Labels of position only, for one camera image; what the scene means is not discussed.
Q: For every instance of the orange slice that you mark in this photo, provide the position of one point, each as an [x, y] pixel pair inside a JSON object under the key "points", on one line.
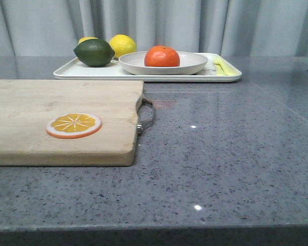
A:
{"points": [[73, 125]]}

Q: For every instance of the orange mandarin fruit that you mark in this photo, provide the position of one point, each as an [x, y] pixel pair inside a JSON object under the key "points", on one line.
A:
{"points": [[161, 56]]}

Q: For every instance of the yellow lemon front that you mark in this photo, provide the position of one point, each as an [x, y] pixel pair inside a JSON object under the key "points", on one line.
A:
{"points": [[122, 45]]}

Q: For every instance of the cream rectangular tray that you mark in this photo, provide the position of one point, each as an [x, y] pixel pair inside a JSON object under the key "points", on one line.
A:
{"points": [[194, 67]]}

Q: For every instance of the yellow plastic utensil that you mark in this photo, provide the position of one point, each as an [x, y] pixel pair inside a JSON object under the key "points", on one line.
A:
{"points": [[223, 68]]}

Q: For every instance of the green lime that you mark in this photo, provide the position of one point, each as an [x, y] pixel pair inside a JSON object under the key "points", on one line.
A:
{"points": [[94, 52]]}

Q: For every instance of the wooden cutting board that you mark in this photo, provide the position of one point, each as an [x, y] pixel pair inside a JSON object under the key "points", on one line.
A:
{"points": [[26, 106]]}

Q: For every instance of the yellow lemon behind lime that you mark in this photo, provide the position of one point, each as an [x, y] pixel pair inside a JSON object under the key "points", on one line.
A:
{"points": [[86, 39]]}

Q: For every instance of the grey curtain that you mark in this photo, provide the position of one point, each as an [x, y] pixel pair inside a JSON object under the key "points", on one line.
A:
{"points": [[229, 28]]}

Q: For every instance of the metal cutting board handle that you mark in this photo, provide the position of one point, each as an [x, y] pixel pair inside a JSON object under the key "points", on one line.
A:
{"points": [[144, 124]]}

